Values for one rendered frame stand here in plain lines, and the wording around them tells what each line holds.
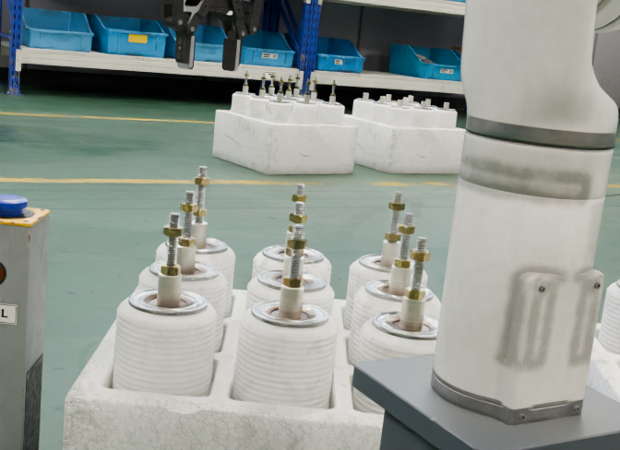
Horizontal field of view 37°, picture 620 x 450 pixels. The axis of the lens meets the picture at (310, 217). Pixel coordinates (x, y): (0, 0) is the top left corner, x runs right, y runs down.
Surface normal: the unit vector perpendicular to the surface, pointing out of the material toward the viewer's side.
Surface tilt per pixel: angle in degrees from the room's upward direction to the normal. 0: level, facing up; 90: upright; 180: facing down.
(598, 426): 0
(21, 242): 90
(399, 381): 0
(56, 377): 0
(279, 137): 90
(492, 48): 91
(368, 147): 90
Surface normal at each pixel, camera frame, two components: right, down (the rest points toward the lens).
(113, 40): 0.48, 0.29
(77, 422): 0.00, 0.20
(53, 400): 0.10, -0.97
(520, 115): -0.56, 0.21
